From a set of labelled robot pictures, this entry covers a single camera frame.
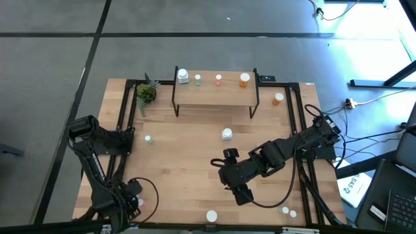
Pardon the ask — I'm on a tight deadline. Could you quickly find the silver metal bracket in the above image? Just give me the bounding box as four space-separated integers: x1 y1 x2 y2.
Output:
281 226 321 234

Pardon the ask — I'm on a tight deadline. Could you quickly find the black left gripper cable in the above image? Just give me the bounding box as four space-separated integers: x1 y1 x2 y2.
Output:
129 177 160 225

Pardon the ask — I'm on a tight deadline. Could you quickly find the white box with blue print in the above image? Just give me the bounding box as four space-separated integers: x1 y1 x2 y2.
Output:
336 158 373 209

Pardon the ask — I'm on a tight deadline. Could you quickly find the thin orange floor cable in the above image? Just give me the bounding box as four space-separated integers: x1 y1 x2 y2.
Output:
308 0 361 22

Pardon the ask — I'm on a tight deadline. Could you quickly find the white bottle blue label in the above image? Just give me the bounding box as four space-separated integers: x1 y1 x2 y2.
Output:
177 68 190 85

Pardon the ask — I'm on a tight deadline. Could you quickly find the black aluminium table frame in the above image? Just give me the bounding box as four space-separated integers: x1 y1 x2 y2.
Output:
74 79 348 234

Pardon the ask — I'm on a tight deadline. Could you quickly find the black keyboard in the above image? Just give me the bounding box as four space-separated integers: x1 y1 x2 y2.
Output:
385 189 416 234

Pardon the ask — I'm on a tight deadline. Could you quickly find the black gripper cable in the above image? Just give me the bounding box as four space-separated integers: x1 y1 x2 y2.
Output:
210 139 298 209
129 177 160 225

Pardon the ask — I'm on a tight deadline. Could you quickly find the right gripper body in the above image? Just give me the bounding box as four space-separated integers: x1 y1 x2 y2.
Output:
224 148 257 206

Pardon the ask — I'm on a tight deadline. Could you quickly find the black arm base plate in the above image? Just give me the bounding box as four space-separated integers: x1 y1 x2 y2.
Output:
292 135 336 160
97 128 135 155

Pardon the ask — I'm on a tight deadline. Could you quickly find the wooden shelf black frame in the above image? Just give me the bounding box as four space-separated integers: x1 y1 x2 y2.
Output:
171 66 261 120

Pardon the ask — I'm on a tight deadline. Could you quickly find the black box white label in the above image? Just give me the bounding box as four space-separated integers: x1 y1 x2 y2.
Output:
367 202 387 222

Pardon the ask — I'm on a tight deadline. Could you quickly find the dark grey screen panel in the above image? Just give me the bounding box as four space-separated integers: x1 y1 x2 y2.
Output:
395 102 416 173

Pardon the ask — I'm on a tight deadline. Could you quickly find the potted succulent plant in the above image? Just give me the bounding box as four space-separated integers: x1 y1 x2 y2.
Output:
135 73 161 118

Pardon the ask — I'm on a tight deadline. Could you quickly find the grey chair foot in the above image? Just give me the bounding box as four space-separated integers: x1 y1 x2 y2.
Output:
0 142 25 157

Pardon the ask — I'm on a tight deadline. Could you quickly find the black desk foot bar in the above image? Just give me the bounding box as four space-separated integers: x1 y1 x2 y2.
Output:
349 60 416 89
336 152 399 180

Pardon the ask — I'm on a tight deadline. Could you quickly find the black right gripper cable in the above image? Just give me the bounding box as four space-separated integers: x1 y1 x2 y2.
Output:
210 139 298 209

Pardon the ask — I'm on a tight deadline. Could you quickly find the black floor cable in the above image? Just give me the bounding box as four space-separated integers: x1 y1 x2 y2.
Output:
334 128 407 144

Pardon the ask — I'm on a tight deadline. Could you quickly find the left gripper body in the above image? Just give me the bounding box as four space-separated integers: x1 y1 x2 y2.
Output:
109 178 144 233

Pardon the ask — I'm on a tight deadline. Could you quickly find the dark grey side table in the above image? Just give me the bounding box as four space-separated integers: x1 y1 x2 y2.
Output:
354 159 416 234

